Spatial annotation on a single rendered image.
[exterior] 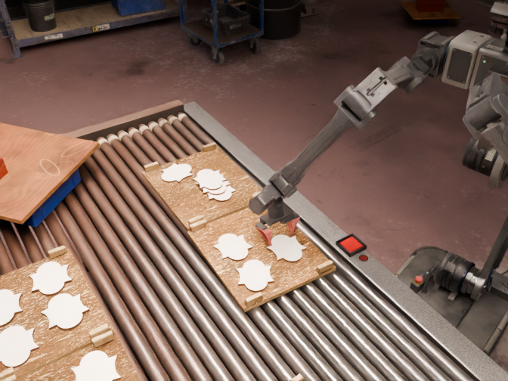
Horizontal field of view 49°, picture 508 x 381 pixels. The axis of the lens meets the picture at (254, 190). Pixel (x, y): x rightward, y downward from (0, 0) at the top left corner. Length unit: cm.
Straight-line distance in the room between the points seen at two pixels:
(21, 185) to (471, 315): 200
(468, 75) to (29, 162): 161
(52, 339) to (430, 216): 251
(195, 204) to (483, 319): 144
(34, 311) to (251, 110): 304
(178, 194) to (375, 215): 170
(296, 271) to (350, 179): 204
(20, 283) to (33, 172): 47
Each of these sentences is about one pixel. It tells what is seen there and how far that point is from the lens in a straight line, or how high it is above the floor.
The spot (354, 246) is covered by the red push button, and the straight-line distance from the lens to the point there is 194.
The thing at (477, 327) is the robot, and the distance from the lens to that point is 274.
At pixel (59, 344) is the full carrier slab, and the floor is 94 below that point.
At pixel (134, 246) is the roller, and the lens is 197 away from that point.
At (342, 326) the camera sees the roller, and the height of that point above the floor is 91.
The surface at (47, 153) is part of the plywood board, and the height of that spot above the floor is 104.
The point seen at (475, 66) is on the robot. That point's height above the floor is 147.
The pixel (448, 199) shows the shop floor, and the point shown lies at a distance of 379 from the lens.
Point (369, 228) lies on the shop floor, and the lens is 343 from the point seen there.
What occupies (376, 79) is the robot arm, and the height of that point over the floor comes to 157.
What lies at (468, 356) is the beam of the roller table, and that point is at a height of 92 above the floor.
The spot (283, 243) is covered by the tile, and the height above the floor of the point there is 94.
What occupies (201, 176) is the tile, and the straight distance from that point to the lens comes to 217.
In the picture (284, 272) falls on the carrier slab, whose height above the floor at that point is 94.
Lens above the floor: 226
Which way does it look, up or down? 38 degrees down
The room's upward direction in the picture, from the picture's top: straight up
